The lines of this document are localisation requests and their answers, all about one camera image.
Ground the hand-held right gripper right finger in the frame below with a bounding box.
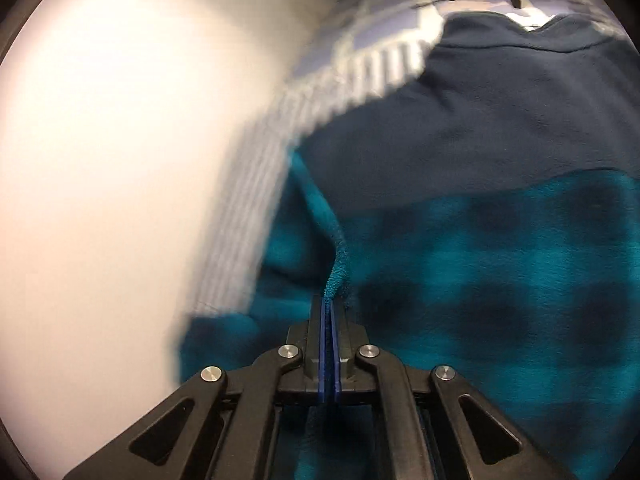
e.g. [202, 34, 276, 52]
[330, 301, 576, 480]

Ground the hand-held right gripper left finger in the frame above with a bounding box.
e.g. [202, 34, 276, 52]
[64, 296, 327, 480]

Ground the teal plaid fleece jacket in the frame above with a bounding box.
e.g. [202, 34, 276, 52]
[177, 12, 640, 480]

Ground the blue striped bed sheet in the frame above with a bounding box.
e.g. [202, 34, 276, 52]
[199, 0, 623, 317]

